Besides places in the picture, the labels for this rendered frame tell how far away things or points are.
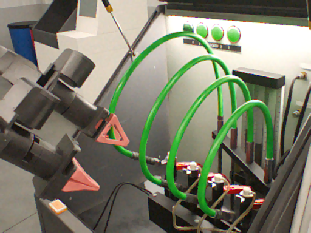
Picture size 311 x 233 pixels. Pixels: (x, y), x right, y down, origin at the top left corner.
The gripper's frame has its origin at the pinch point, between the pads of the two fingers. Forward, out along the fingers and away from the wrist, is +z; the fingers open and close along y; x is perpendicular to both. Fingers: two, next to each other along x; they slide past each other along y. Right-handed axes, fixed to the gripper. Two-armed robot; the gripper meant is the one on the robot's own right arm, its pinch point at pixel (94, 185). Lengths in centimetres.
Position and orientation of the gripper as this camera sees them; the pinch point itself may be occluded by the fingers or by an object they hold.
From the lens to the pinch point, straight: 68.1
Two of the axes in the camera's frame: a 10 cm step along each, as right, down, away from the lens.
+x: -4.3, -3.1, 8.5
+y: 5.9, -8.1, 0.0
